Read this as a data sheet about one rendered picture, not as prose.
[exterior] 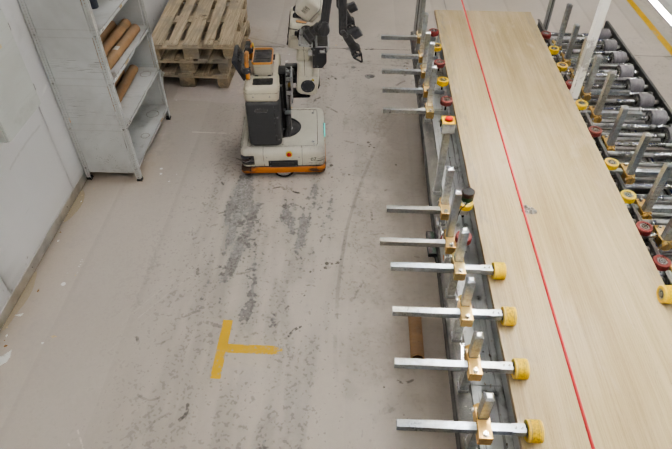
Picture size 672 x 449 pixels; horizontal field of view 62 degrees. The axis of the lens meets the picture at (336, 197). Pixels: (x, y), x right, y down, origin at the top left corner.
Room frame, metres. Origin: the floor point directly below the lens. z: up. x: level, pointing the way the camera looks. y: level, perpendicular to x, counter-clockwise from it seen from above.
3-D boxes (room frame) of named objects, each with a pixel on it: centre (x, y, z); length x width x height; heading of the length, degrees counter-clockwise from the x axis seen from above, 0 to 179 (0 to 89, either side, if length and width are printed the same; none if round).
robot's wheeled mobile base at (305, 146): (3.72, 0.43, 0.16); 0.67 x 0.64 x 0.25; 92
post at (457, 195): (1.97, -0.58, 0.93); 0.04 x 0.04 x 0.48; 88
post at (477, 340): (1.22, -0.55, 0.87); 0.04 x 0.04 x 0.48; 88
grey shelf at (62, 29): (3.82, 1.75, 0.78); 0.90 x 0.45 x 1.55; 178
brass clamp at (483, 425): (0.95, -0.54, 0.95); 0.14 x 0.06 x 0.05; 178
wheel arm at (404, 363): (1.18, -0.48, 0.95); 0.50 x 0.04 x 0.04; 88
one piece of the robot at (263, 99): (3.72, 0.52, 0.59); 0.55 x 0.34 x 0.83; 2
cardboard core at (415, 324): (1.92, -0.49, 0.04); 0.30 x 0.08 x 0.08; 178
